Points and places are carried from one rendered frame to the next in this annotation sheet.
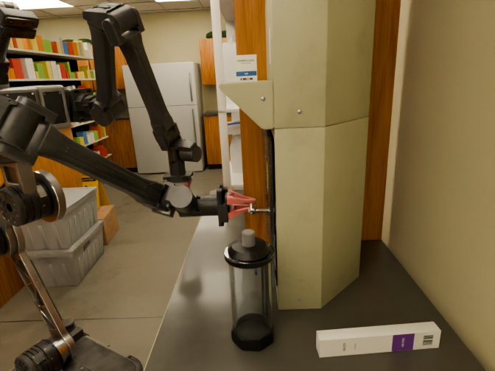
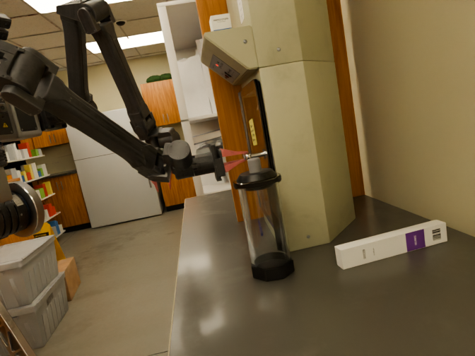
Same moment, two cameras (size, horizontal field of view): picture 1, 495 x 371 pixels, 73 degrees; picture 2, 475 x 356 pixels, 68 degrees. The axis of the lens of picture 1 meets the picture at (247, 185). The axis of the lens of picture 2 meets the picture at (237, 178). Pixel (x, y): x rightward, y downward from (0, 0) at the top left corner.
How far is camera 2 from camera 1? 0.28 m
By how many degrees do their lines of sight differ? 11
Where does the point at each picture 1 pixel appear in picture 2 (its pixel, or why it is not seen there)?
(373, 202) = (350, 158)
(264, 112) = (248, 53)
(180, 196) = (178, 150)
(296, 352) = (319, 271)
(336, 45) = not seen: outside the picture
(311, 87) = (285, 26)
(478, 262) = (459, 157)
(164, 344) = (186, 296)
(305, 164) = (291, 97)
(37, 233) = not seen: outside the picture
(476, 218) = (447, 121)
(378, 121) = (340, 82)
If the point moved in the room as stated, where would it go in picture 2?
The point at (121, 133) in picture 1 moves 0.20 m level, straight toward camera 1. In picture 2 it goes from (69, 188) to (70, 190)
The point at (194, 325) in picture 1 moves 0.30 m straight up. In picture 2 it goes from (211, 278) to (186, 156)
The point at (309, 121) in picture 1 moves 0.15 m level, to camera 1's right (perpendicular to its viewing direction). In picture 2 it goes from (288, 56) to (346, 46)
